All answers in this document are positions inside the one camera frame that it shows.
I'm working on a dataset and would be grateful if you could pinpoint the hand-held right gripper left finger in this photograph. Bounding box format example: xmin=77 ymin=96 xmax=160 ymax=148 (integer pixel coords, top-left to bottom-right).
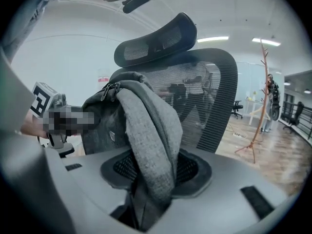
xmin=58 ymin=148 xmax=139 ymax=234

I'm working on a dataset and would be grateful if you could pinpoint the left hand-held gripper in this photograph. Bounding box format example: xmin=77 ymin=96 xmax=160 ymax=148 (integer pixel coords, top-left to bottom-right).
xmin=30 ymin=81 xmax=95 ymax=149

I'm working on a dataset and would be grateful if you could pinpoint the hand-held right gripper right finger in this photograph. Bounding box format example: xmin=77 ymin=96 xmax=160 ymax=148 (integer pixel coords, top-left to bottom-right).
xmin=155 ymin=148 xmax=297 ymax=234

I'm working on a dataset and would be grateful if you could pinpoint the grey backpack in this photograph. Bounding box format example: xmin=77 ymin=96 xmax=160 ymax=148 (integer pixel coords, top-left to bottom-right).
xmin=81 ymin=70 xmax=184 ymax=232

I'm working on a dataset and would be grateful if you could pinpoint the black mesh office chair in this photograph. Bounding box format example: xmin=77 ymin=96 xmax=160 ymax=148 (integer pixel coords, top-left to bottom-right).
xmin=58 ymin=12 xmax=239 ymax=159

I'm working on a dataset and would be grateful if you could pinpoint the person's left forearm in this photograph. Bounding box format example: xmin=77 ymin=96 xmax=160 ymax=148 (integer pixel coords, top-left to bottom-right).
xmin=20 ymin=117 xmax=48 ymax=139

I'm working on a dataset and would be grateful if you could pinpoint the white table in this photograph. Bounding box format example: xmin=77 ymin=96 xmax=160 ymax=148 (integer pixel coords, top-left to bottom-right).
xmin=244 ymin=98 xmax=267 ymax=126

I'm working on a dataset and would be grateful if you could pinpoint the wooden coat rack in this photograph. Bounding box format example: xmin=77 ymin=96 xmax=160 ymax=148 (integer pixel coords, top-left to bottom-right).
xmin=234 ymin=39 xmax=271 ymax=165

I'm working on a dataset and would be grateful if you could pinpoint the black metal railing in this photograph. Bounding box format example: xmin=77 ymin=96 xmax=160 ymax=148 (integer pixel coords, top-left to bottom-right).
xmin=279 ymin=94 xmax=312 ymax=141

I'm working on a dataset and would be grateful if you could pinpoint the person's light blue shirt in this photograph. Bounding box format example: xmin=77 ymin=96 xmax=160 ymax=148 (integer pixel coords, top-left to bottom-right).
xmin=0 ymin=0 xmax=62 ymax=63

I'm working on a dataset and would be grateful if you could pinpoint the long ceiling light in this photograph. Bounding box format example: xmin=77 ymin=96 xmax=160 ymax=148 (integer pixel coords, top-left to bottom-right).
xmin=252 ymin=38 xmax=281 ymax=46
xmin=196 ymin=36 xmax=230 ymax=43

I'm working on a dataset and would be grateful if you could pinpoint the black head-worn camera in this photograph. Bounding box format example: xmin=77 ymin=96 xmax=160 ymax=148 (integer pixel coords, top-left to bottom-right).
xmin=121 ymin=0 xmax=151 ymax=14

